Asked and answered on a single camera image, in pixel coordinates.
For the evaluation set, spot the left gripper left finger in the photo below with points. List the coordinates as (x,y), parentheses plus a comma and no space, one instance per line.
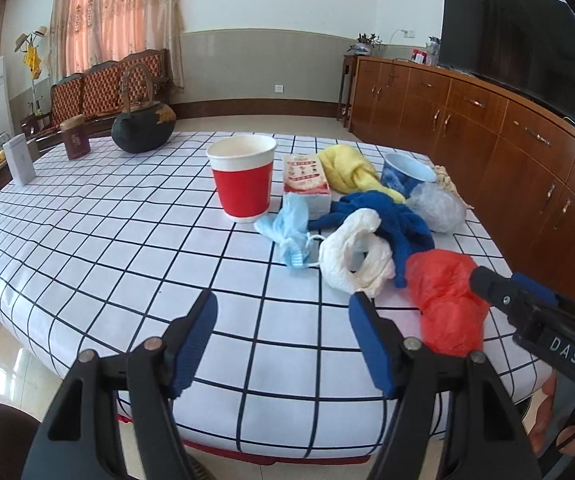
(79,436)

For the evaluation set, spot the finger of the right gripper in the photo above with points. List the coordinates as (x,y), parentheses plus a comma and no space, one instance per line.
(525,302)

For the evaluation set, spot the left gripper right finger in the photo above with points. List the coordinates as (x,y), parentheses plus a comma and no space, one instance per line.
(485,437)

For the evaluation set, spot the clear plastic bag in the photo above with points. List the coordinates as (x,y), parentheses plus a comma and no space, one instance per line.
(442,211)

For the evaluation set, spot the beige cloth bundle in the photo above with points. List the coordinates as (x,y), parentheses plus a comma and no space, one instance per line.
(444,181)

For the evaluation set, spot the red white milk carton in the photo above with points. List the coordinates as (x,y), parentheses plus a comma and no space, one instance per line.
(304,176)

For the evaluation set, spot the red paper cup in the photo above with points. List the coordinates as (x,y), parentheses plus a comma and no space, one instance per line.
(242,168)

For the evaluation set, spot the red plastic bag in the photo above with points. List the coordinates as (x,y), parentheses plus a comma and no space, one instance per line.
(452,316)

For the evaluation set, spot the wooden sideboard cabinet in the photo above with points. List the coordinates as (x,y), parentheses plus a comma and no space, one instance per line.
(512,160)

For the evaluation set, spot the blue towel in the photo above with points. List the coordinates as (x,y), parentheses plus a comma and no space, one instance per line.
(404,230)

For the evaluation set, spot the checkered white tablecloth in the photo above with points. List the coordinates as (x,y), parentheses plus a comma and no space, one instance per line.
(105,251)

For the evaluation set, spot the white crumpled plastic bag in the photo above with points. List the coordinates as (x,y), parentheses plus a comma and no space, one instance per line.
(354,259)

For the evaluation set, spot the blue paper cup lying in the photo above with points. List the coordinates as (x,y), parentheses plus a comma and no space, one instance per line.
(403,173)

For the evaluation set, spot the yellow towel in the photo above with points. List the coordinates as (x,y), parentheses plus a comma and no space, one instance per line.
(349,172)

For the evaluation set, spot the light blue face mask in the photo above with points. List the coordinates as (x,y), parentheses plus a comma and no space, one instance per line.
(289,231)

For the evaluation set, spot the black television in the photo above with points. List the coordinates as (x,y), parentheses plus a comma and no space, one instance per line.
(527,46)

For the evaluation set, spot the white small box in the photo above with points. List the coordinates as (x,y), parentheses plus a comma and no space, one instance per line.
(19,160)

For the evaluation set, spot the brown tea canister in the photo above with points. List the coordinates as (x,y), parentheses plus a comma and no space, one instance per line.
(75,137)

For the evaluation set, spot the black iron teapot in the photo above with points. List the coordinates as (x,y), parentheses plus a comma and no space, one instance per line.
(146,126)

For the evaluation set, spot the potted plant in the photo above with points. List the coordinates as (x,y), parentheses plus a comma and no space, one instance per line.
(365,45)

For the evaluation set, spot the wooden carved sofa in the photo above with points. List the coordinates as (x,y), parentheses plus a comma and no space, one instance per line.
(97,95)

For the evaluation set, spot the coat stand with hats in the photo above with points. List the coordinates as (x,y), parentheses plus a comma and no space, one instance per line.
(28,45)

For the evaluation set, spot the pink patterned curtain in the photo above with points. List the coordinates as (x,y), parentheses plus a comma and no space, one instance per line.
(84,33)

